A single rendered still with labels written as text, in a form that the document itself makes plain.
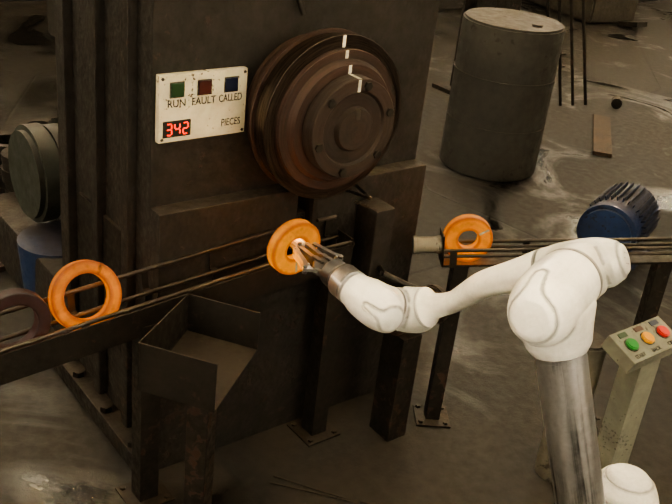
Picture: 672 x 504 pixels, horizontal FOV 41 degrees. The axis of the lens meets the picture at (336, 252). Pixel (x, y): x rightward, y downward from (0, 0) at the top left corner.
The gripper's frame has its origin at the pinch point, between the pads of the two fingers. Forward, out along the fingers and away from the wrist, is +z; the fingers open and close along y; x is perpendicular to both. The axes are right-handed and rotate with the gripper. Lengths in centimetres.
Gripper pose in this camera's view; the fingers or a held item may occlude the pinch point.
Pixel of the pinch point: (294, 241)
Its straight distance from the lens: 242.3
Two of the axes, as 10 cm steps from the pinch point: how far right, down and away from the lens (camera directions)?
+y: 7.9, -2.0, 5.7
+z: -5.9, -4.6, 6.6
